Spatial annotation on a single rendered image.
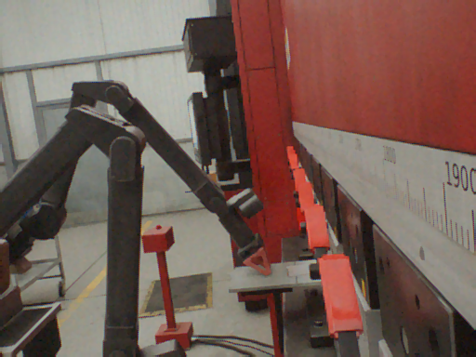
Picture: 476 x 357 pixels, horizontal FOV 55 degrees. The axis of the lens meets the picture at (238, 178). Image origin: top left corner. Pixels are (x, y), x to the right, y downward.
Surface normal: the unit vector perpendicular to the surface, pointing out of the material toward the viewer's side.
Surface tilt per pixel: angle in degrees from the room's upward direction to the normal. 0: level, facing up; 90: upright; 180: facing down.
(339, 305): 39
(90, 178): 90
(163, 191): 90
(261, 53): 90
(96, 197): 90
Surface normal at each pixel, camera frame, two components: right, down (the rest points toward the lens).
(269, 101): -0.09, 0.13
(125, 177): 0.11, 0.23
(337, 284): -0.15, -0.68
